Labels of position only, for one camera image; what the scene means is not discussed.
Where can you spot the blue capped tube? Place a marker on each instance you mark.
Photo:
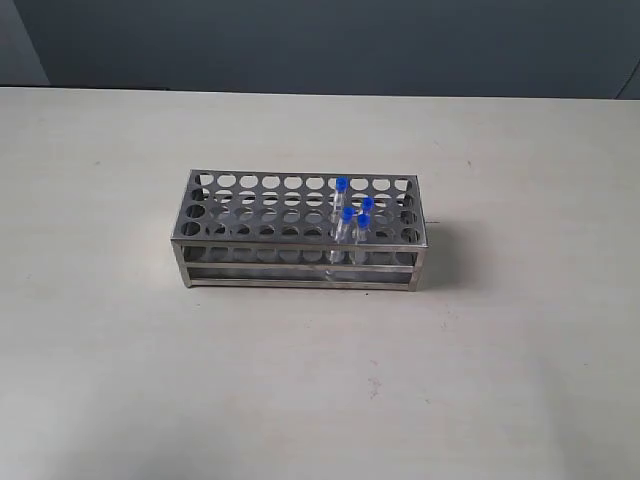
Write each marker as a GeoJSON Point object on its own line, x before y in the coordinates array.
{"type": "Point", "coordinates": [341, 186]}
{"type": "Point", "coordinates": [366, 206]}
{"type": "Point", "coordinates": [360, 235]}
{"type": "Point", "coordinates": [340, 233]}

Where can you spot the blue capped tube back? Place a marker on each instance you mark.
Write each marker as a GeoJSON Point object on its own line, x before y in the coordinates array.
{"type": "Point", "coordinates": [341, 186]}

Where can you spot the stainless steel test tube rack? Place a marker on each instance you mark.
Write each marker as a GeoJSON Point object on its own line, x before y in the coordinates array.
{"type": "Point", "coordinates": [273, 229]}

